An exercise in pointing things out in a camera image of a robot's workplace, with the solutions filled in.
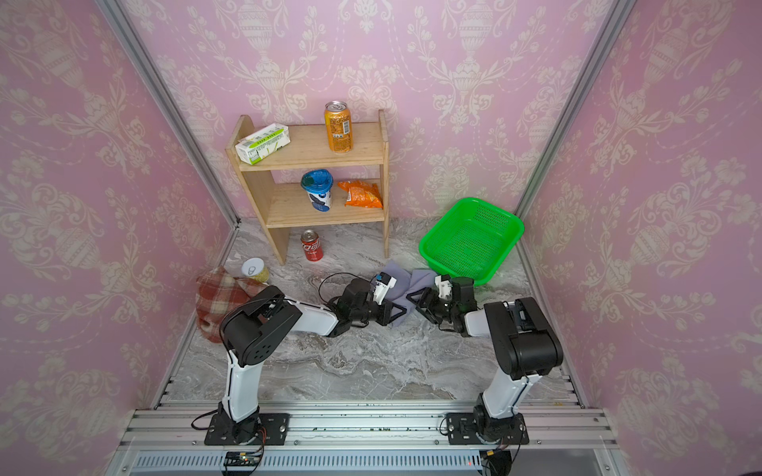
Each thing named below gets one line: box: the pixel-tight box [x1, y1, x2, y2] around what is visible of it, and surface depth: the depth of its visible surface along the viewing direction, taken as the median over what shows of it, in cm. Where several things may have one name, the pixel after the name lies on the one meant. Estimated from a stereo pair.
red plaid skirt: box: [195, 265, 270, 345], surface depth 91 cm
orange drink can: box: [324, 100, 355, 154], surface depth 73 cm
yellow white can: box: [241, 256, 270, 283], surface depth 102 cm
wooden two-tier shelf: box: [225, 109, 390, 265], surface depth 87 cm
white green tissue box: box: [235, 122, 291, 166], surface depth 76 cm
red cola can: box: [300, 229, 325, 263], surface depth 104 cm
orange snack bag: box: [337, 180, 384, 210], surface depth 94 cm
